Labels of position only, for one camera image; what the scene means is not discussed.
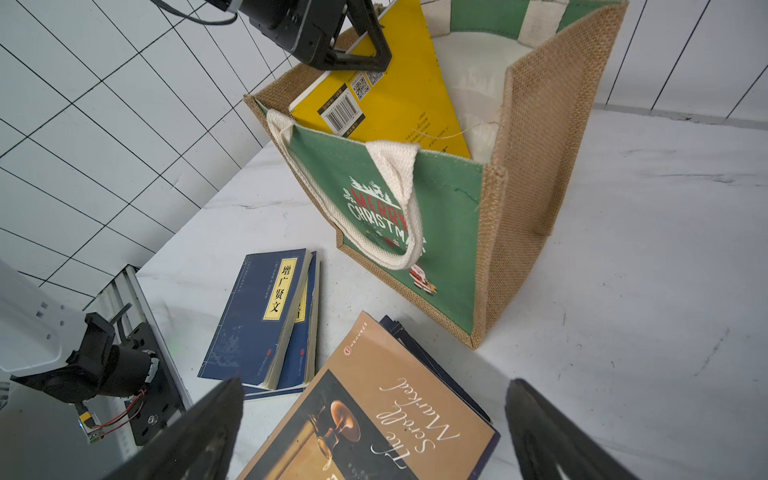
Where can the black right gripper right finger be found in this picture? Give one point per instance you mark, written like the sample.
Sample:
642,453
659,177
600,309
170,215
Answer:
548,445

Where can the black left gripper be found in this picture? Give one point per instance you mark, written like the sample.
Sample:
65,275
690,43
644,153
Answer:
310,30

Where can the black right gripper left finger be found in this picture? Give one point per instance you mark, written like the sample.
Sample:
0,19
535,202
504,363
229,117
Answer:
199,445

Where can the yellow book with barcode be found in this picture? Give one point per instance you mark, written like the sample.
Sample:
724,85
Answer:
407,103

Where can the blue book with label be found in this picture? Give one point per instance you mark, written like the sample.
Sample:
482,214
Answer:
253,333

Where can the dark bottom book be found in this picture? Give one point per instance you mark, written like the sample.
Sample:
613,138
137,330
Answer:
331,431

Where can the dark blue portrait book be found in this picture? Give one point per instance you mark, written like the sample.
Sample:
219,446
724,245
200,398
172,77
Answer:
433,425

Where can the burlap Christmas canvas bag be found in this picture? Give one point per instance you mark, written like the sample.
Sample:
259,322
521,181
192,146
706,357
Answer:
458,237

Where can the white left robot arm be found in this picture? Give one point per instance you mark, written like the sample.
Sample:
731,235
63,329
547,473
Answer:
70,355

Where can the metal base rail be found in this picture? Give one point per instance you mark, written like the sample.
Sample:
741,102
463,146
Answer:
141,389

